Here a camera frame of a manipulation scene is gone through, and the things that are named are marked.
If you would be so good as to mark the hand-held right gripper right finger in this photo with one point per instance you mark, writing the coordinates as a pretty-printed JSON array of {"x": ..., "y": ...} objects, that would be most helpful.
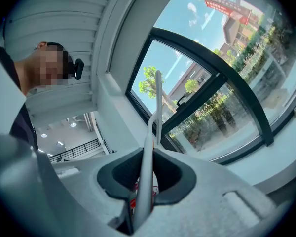
[{"x": 199, "y": 206}]

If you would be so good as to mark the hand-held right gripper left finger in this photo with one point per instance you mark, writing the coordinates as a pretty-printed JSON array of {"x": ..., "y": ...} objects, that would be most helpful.
[{"x": 88, "y": 179}]

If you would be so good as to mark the white squeegee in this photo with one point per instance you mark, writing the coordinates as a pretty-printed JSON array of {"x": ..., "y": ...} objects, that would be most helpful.
[{"x": 144, "y": 181}]

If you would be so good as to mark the black stair railing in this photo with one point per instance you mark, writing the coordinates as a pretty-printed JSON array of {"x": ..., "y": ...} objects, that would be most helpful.
[{"x": 76, "y": 150}]

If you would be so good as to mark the round ceiling light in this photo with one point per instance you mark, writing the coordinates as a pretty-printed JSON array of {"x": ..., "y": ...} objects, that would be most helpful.
[
  {"x": 73, "y": 125},
  {"x": 44, "y": 135}
]

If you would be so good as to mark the white windowsill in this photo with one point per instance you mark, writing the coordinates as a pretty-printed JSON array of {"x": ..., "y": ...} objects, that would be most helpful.
[{"x": 261, "y": 162}]

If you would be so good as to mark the fixed window pane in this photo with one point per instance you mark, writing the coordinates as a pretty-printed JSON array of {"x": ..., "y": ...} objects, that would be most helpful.
[
  {"x": 212, "y": 33},
  {"x": 212, "y": 122}
]

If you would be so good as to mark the person's black shirt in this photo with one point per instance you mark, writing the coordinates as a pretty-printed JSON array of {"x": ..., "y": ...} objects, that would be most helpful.
[{"x": 22, "y": 122}]

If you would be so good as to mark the large street tree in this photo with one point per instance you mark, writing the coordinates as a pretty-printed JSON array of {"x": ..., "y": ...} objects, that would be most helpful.
[{"x": 150, "y": 83}]

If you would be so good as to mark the person's head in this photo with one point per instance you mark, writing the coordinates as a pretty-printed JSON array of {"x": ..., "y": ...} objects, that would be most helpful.
[{"x": 47, "y": 65}]

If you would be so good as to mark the small leafy tree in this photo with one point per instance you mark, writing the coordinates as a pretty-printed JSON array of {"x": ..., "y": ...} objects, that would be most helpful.
[{"x": 191, "y": 85}]

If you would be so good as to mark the brown building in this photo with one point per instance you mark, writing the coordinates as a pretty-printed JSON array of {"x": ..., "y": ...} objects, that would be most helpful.
[{"x": 187, "y": 75}]

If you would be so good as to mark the green hedge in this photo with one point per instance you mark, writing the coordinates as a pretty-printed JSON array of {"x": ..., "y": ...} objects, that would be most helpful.
[{"x": 249, "y": 58}]

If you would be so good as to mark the dark-roofed brown house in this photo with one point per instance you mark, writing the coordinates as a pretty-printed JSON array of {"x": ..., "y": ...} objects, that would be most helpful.
[{"x": 234, "y": 31}]

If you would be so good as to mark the red banner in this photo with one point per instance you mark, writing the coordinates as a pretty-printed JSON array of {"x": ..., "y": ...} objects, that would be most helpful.
[{"x": 227, "y": 7}]

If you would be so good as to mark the black head-mounted camera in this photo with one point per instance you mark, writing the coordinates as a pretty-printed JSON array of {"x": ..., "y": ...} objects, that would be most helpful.
[{"x": 79, "y": 69}]

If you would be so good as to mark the black window frame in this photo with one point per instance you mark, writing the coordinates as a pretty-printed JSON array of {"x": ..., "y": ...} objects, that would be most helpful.
[{"x": 236, "y": 75}]

